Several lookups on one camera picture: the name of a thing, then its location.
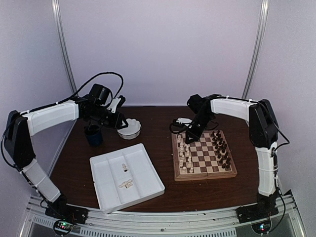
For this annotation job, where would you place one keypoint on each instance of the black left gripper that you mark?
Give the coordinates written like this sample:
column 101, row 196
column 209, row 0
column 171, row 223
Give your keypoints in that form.
column 117, row 121

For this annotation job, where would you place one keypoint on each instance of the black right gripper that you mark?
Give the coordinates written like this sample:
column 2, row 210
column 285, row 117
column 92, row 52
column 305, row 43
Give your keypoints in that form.
column 195, row 135

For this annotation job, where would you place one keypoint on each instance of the wooden chess board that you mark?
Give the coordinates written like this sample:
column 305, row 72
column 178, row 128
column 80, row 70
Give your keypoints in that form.
column 203, row 159

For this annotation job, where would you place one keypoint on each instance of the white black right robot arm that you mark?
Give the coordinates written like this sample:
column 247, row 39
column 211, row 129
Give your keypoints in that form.
column 263, row 134

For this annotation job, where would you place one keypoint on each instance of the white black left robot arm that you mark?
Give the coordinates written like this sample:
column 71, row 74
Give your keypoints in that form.
column 21, row 127

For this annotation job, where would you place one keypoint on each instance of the row of dark chess pieces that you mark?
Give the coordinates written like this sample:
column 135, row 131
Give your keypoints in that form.
column 222, row 153

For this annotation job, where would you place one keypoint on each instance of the pile of white chess pieces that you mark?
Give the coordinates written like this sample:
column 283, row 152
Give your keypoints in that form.
column 126, row 184

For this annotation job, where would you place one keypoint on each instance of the white scalloped bowl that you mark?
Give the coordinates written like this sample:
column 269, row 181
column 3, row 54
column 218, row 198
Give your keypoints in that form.
column 132, row 131

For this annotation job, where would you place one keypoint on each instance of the dark blue cup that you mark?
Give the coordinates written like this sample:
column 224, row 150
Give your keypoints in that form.
column 93, row 135

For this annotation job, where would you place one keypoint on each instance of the white piece in tray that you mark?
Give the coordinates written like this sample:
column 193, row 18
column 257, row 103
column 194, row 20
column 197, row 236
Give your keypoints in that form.
column 124, row 167

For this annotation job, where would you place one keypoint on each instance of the white compartment tray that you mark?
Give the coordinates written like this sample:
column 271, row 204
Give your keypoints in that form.
column 108, row 174

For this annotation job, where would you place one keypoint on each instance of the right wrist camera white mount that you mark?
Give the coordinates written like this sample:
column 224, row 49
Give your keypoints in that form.
column 182, row 122

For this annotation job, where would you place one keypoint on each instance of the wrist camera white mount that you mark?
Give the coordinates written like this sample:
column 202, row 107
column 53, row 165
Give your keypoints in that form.
column 116, row 103
column 182, row 122

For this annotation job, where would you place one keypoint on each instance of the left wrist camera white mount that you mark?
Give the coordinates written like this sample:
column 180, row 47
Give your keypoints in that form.
column 116, row 103

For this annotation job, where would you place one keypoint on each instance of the right aluminium corner post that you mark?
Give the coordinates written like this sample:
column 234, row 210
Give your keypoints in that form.
column 261, row 28

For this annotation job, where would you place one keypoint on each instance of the aluminium corner post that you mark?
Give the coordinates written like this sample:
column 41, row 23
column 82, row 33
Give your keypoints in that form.
column 62, row 41
column 261, row 28

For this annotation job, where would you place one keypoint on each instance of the aluminium front frame rail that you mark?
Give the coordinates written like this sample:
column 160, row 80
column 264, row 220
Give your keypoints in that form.
column 222, row 222

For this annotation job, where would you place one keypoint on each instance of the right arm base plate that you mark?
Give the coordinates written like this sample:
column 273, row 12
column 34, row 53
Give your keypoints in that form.
column 254, row 212

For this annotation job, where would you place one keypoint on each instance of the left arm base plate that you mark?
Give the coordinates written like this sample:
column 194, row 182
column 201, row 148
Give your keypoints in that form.
column 72, row 214

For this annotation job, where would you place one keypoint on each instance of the left aluminium corner post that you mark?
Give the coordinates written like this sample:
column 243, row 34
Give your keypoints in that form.
column 62, row 41

